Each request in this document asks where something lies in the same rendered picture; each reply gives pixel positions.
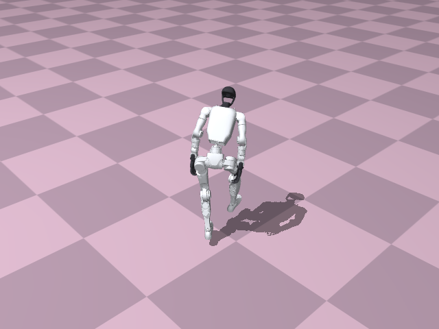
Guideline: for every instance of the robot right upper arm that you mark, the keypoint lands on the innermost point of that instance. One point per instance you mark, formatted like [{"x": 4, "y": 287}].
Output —
[{"x": 240, "y": 118}]

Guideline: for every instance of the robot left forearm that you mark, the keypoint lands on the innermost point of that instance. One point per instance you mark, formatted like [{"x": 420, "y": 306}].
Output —
[{"x": 194, "y": 146}]

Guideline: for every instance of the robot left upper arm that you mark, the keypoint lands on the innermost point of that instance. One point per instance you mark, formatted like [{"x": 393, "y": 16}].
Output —
[{"x": 204, "y": 114}]

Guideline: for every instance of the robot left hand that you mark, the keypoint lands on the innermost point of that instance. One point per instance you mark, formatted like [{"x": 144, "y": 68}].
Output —
[{"x": 192, "y": 170}]

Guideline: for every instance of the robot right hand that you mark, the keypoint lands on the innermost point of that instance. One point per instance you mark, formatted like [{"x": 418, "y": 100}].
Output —
[{"x": 238, "y": 173}]

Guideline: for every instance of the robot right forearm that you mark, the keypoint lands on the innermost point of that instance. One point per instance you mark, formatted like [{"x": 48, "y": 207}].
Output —
[{"x": 241, "y": 154}]

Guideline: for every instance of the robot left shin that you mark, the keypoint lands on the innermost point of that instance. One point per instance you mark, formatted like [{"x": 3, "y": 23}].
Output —
[{"x": 206, "y": 211}]

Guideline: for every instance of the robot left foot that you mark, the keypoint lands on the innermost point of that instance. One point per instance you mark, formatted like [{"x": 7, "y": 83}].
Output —
[{"x": 208, "y": 234}]

